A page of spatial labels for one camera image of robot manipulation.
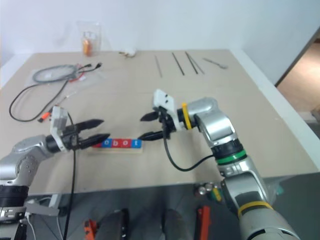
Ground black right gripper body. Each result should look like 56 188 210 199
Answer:
154 106 176 140

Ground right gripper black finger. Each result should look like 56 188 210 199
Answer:
137 130 165 142
140 111 159 123

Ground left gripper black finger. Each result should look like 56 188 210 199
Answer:
79 133 111 151
74 119 105 132

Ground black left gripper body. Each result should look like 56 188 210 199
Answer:
60 124 84 152

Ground wooden tray with letter tiles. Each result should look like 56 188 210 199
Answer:
87 144 145 155

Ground small orange connector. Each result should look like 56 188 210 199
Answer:
37 111 53 124

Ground clear plastic bag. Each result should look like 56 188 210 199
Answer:
29 64 106 89

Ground thin metal rod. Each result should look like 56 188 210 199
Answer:
185 51 200 75
154 55 164 78

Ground small white brown object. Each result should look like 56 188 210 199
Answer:
118 47 138 59

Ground shiny metal balls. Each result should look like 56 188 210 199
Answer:
194 183 214 198

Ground small metal spoon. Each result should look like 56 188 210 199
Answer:
202 57 229 69

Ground green and yellow object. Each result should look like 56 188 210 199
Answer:
208 185 224 201

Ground clear bag with orange bottle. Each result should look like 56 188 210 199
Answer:
75 20 104 58

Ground dark rounded shape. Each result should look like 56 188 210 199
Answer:
99 208 130 240

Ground orange and black tool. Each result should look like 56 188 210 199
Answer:
83 218 99 240

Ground red long tool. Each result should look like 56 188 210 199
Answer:
196 205 211 240

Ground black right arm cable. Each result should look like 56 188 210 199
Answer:
162 136 216 173

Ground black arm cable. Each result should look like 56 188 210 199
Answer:
162 136 216 173
62 111 77 240

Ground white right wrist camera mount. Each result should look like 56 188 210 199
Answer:
152 88 185 133

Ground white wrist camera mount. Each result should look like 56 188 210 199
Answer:
49 105 70 152
152 88 185 133

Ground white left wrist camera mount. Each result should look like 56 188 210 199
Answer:
49 105 70 152

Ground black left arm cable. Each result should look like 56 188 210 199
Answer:
62 111 77 240

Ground coiled gray cable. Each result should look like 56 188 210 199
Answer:
32 63 104 84

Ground long black cable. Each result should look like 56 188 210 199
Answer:
9 79 71 123

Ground gray metal bracket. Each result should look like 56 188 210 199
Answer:
24 194 61 217

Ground thin white cable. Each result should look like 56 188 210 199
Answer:
23 211 39 240

